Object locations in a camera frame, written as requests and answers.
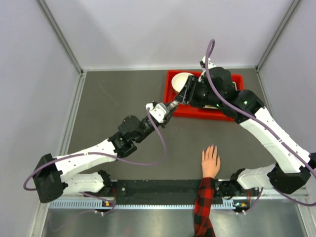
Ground red plastic tray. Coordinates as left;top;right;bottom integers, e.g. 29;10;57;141
163;70;234;121

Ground red plaid sleeve forearm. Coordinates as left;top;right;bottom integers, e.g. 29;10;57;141
194;178;215;237

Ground floral white bowl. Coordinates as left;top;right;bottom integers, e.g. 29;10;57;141
171;72;193;93

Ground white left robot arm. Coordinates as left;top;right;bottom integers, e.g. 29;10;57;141
30;101;178;203

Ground person's left hand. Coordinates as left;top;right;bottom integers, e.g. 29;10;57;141
201;144;221;179

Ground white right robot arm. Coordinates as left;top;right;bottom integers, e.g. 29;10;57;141
172;67;316;196

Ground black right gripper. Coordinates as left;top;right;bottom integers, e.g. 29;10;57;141
174;76;223;110

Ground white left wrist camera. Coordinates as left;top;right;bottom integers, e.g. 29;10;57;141
146;103;169;123

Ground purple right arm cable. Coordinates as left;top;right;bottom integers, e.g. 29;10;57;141
205;39;316;207

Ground glitter nail polish bottle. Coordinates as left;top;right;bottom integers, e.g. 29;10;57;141
168;101;178;110

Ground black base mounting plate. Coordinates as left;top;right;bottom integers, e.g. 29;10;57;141
83;179;250;205

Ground grey slotted cable duct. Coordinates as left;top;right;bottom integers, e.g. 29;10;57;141
49;199;247;210

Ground square floral saucer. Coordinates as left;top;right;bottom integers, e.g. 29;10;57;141
204;105;217;109

